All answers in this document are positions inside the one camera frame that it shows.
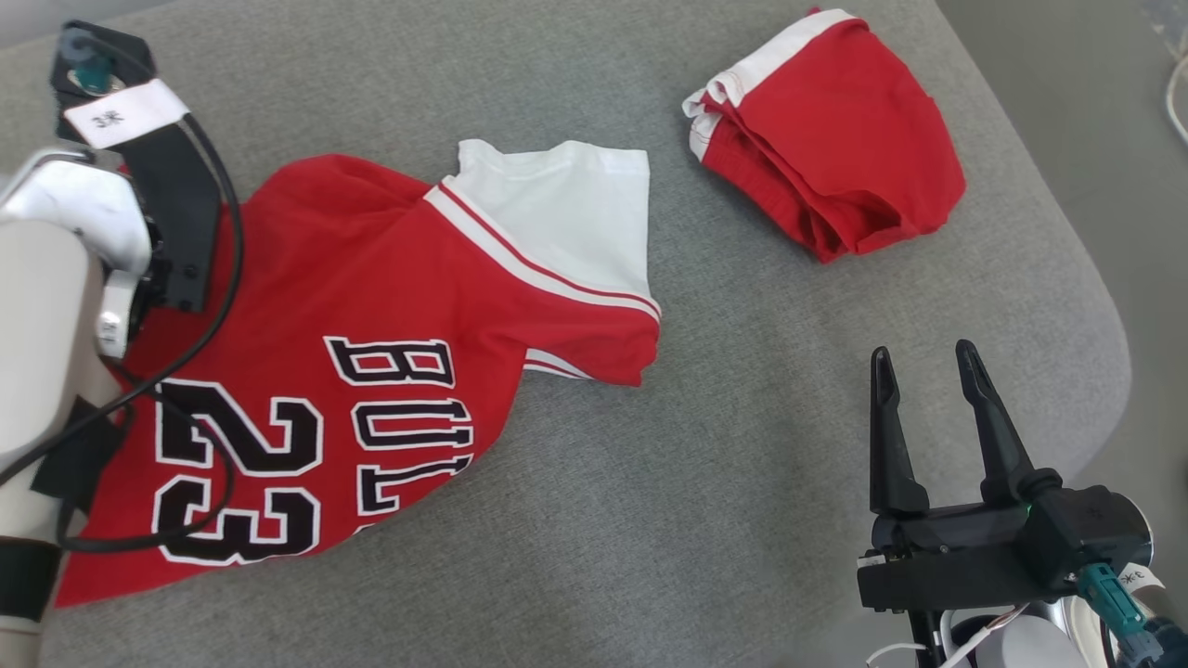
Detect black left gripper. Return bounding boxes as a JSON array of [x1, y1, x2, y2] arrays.
[[116, 119, 225, 315]]

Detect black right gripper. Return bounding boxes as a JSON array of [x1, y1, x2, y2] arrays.
[[855, 339, 1055, 614]]

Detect red jersey with white sleeves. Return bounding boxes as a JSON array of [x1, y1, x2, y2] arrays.
[[54, 139, 663, 610]]

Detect red shorts with white trim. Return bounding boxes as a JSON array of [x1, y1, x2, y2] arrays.
[[682, 7, 967, 264]]

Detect grey fabric sofa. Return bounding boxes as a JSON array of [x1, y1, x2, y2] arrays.
[[0, 0, 1134, 668]]

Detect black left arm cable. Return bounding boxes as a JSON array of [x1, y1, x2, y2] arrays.
[[0, 28, 245, 556]]

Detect white floor cable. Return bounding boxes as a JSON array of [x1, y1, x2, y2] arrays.
[[1164, 51, 1188, 147]]

